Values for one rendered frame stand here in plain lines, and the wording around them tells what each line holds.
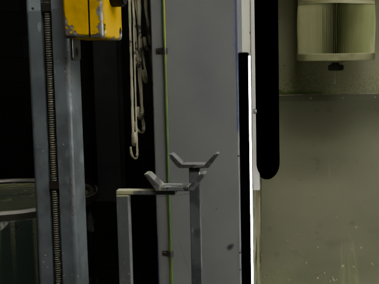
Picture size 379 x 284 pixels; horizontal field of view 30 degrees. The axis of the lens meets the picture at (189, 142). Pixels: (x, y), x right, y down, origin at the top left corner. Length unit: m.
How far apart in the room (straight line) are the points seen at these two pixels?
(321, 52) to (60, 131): 2.09
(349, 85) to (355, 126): 0.20
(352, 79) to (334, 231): 0.73
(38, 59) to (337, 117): 2.42
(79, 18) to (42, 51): 0.08
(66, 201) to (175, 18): 0.58
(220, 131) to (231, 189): 0.12
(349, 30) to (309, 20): 0.17
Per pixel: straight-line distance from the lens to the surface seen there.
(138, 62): 1.57
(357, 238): 3.08
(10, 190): 2.38
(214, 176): 1.48
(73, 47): 1.01
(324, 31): 3.00
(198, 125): 1.47
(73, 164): 1.01
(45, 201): 1.03
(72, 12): 0.97
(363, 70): 3.36
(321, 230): 3.08
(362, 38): 3.03
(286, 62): 3.34
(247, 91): 1.47
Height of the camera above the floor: 1.25
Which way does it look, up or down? 6 degrees down
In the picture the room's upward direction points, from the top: 1 degrees counter-clockwise
